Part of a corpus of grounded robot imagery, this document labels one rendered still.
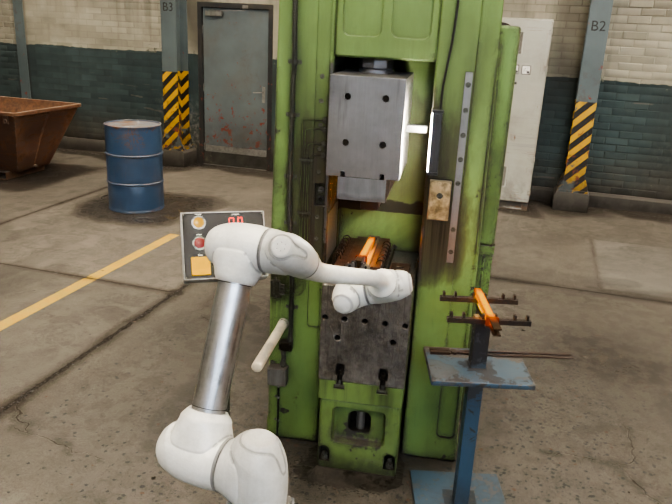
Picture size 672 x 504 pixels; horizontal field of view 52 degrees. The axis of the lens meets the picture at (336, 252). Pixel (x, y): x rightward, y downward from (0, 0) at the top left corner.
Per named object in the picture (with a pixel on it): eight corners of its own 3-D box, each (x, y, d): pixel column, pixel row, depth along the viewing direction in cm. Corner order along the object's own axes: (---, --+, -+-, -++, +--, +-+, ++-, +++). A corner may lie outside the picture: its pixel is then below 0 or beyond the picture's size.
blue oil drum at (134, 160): (146, 216, 697) (142, 129, 669) (96, 210, 713) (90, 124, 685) (175, 203, 751) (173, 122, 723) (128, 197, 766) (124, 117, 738)
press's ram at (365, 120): (420, 183, 274) (429, 80, 261) (325, 175, 279) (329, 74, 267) (425, 163, 313) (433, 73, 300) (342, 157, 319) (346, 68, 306)
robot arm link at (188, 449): (207, 499, 186) (140, 477, 194) (234, 488, 201) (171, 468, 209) (264, 223, 192) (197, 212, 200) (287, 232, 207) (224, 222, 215)
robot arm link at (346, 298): (340, 303, 257) (373, 297, 253) (332, 321, 242) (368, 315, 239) (332, 277, 254) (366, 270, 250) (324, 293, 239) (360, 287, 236)
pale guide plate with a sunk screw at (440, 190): (448, 221, 289) (452, 181, 283) (426, 219, 290) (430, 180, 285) (448, 220, 291) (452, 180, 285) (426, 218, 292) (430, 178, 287)
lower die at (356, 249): (379, 284, 290) (380, 265, 287) (332, 279, 293) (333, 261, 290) (389, 254, 329) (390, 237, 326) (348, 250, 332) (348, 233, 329)
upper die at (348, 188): (384, 203, 279) (386, 180, 276) (336, 199, 282) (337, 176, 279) (394, 181, 318) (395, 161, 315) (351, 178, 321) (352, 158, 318)
